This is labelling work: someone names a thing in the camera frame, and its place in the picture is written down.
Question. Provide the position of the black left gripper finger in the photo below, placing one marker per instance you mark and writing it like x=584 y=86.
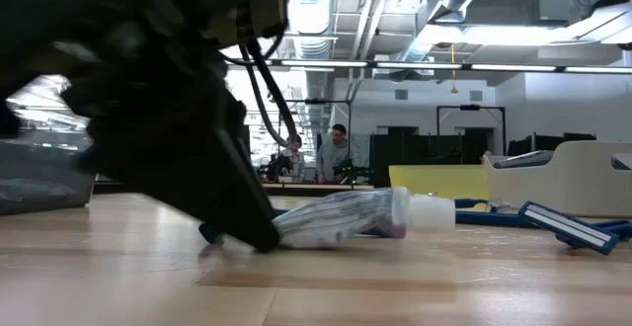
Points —
x=232 y=197

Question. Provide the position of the white travel toothpaste tube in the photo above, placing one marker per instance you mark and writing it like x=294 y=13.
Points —
x=345 y=217

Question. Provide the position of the dark grey roll-on deodorant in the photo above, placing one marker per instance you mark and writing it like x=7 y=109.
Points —
x=523 y=159

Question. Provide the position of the black background robot arm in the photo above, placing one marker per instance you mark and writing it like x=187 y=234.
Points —
x=276 y=168
x=358 y=173

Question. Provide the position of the person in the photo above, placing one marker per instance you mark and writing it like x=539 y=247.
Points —
x=332 y=155
x=296 y=160

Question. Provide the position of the wooden background table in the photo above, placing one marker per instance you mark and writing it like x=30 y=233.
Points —
x=321 y=187

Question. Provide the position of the grey translucent plastic bin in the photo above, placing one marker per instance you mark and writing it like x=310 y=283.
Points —
x=39 y=187

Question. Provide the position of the yellow plastic bin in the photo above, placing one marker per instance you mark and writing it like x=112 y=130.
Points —
x=434 y=180

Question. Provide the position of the white plastic bin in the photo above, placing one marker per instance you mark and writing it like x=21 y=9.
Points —
x=568 y=183

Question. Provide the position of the black metal frame stand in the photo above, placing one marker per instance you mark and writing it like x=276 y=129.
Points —
x=321 y=102
x=469 y=107

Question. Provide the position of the black partition wall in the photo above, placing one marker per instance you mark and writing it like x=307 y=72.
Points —
x=419 y=153

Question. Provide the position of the long ceiling light rail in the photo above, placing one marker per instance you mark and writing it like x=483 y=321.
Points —
x=419 y=65

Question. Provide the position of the grey rectangular air duct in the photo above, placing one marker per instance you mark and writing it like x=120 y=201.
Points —
x=508 y=10

